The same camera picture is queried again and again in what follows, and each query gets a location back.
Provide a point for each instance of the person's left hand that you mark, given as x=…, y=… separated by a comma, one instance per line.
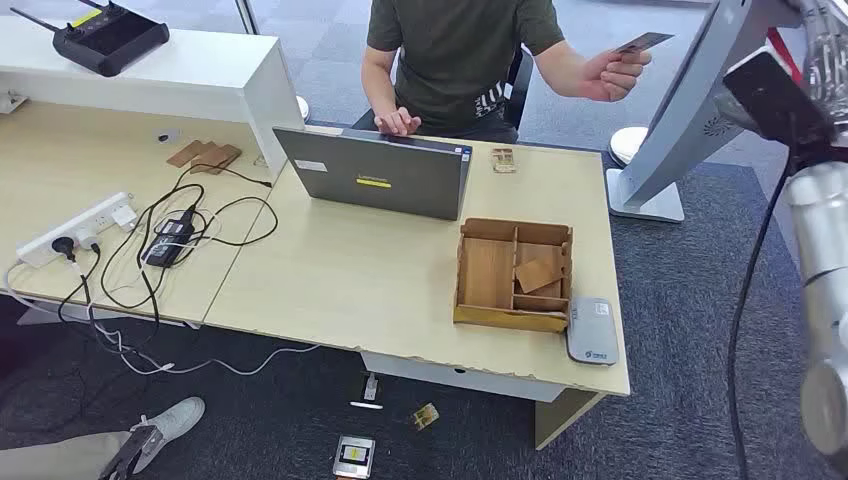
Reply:
x=609, y=76

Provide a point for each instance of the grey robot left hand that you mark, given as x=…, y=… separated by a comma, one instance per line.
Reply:
x=136, y=450

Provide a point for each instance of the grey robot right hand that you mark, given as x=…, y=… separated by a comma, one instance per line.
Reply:
x=831, y=53

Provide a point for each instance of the person's right hand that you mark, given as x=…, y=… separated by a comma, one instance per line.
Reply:
x=397, y=122

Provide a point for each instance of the ID card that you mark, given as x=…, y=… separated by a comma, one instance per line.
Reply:
x=646, y=42

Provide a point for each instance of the person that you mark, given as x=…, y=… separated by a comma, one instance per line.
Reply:
x=457, y=60
x=66, y=454

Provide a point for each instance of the flat wooden key card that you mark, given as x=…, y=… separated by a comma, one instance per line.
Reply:
x=536, y=250

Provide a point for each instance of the tilted wooden key card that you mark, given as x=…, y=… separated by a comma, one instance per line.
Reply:
x=538, y=275

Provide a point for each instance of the grey card reader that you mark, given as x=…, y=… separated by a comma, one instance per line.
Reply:
x=591, y=331

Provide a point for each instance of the red barrier tape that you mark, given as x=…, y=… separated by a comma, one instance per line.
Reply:
x=785, y=56

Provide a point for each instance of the grey laptop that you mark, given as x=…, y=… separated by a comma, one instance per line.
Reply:
x=378, y=175

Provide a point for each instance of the white round stanchion base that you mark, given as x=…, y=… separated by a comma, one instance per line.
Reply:
x=303, y=108
x=626, y=142

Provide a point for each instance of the grey display kiosk stand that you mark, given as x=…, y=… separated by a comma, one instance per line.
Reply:
x=689, y=112

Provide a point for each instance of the black office chair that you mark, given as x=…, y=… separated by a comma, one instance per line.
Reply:
x=520, y=86

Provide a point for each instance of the small wooden cutout piece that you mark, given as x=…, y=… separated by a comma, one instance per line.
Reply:
x=503, y=161

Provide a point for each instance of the white desk support bar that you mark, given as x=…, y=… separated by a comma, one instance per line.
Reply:
x=46, y=314

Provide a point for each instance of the wooden compartment box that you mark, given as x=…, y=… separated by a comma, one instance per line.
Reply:
x=487, y=272

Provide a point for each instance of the grey metal pole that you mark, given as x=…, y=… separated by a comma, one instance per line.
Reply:
x=247, y=16

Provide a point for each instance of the black power adapter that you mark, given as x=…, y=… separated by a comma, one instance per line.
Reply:
x=166, y=242

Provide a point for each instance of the black mains plug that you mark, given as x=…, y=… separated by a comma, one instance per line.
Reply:
x=64, y=246

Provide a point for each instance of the silver floor socket box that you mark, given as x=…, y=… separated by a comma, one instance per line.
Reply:
x=354, y=457

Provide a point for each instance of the white mains plug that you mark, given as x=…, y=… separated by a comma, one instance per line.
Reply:
x=86, y=237

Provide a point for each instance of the white charger plug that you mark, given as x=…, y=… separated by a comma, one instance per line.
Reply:
x=124, y=217

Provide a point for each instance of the white raised counter shelf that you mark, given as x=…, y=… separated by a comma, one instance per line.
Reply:
x=166, y=73

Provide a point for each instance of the small white floor device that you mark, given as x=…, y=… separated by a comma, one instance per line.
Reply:
x=368, y=391

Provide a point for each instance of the white power strip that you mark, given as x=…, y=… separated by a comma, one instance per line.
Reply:
x=99, y=213

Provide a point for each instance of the small gold cutout piece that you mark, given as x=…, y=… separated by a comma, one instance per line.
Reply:
x=425, y=416

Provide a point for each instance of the black remote controller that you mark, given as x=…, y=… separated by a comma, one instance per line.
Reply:
x=109, y=40

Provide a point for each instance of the wooden desk leg panel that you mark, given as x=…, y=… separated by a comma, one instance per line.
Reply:
x=556, y=417

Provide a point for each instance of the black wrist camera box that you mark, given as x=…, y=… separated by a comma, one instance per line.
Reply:
x=775, y=99

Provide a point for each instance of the white bracket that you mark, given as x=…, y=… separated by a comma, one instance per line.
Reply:
x=10, y=102

